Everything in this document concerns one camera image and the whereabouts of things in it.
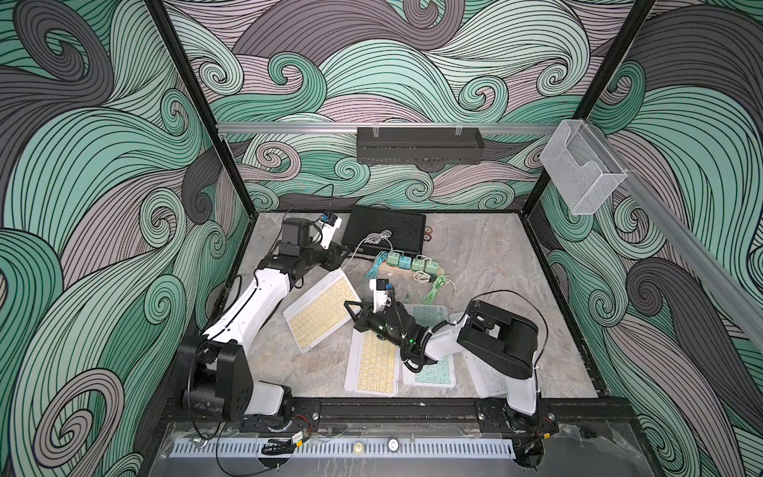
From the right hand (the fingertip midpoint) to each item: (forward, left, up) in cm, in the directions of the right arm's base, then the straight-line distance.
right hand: (341, 309), depth 81 cm
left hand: (+15, 0, +10) cm, 18 cm away
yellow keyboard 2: (-12, -9, -11) cm, 18 cm away
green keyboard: (-14, -27, -11) cm, 32 cm away
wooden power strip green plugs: (+20, -16, -6) cm, 26 cm away
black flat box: (+35, -22, -6) cm, 42 cm away
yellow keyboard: (+1, +8, -4) cm, 9 cm away
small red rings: (+38, -30, -11) cm, 49 cm away
